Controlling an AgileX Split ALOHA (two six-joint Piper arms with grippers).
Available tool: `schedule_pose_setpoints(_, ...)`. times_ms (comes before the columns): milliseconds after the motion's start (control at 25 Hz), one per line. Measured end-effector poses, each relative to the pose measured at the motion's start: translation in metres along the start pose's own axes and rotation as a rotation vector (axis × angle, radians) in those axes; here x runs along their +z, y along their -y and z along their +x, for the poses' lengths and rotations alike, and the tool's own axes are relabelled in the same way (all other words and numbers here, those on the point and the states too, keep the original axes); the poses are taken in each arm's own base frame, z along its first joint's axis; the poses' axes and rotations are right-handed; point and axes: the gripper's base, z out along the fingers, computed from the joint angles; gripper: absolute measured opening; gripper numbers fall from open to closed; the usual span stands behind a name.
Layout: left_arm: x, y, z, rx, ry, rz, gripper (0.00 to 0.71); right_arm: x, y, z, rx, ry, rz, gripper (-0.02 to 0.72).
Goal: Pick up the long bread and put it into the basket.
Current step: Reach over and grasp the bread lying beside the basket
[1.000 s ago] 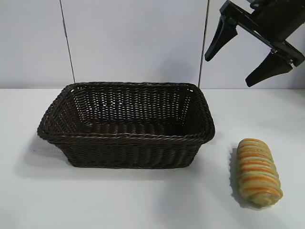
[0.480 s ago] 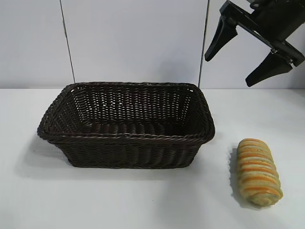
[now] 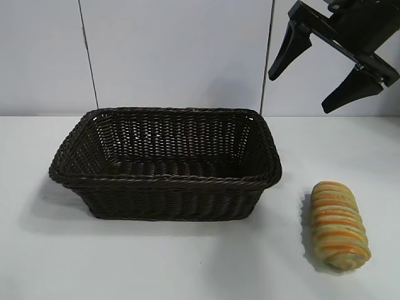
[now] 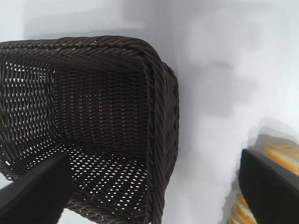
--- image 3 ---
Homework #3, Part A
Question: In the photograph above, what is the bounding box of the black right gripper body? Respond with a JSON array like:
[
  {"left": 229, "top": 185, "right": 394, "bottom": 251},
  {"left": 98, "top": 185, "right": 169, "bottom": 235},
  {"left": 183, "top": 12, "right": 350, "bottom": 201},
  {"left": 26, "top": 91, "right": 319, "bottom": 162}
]
[{"left": 287, "top": 0, "right": 400, "bottom": 88}]

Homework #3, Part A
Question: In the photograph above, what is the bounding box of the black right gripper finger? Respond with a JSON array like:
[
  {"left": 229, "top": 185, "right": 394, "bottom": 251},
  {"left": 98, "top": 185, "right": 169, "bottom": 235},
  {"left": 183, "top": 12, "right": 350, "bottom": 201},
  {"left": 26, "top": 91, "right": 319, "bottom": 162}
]
[
  {"left": 321, "top": 67, "right": 381, "bottom": 114},
  {"left": 268, "top": 20, "right": 313, "bottom": 81}
]

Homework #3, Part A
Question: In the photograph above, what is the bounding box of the long striped bread roll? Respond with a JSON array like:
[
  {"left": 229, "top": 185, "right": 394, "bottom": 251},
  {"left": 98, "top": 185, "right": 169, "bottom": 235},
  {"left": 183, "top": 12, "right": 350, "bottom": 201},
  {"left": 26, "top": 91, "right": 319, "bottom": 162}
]
[{"left": 309, "top": 181, "right": 373, "bottom": 271}]

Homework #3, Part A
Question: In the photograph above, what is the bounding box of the dark brown wicker basket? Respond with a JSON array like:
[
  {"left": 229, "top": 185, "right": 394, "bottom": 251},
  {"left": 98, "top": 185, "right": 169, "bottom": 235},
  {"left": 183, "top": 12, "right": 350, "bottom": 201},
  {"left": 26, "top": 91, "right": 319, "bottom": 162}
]
[{"left": 47, "top": 106, "right": 285, "bottom": 222}]

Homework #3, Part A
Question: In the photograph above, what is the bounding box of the thin grey vertical rod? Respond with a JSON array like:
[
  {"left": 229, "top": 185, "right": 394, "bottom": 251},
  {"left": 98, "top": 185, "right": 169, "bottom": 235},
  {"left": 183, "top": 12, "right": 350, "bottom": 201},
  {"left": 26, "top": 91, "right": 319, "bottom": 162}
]
[
  {"left": 77, "top": 0, "right": 100, "bottom": 109},
  {"left": 257, "top": 0, "right": 275, "bottom": 114}
]

